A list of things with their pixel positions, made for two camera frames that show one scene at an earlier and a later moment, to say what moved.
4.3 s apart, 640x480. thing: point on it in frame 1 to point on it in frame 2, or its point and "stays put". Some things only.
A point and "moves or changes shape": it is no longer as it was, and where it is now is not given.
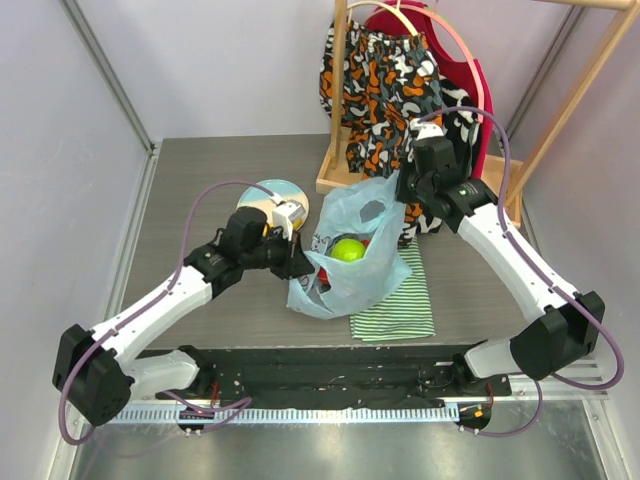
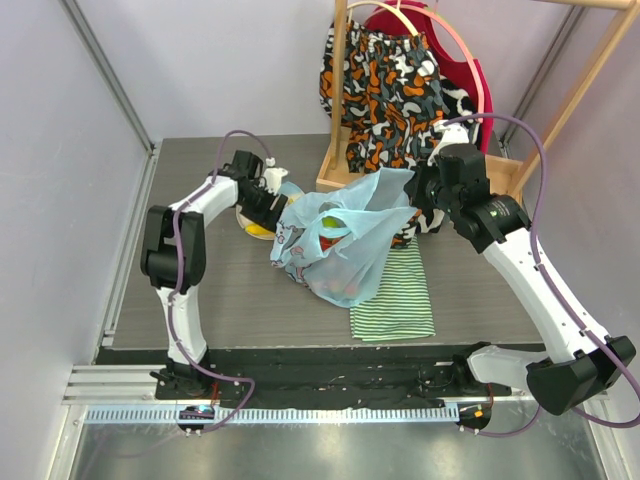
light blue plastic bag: x=370 y=209 moves or changes shape
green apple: x=348 y=250 to x=332 y=222
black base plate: x=323 y=378 stays put
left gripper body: x=272 y=252 to x=258 y=206
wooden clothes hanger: x=394 y=8 stays put
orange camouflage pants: x=391 y=84 stays put
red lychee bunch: x=322 y=272 to x=325 y=241
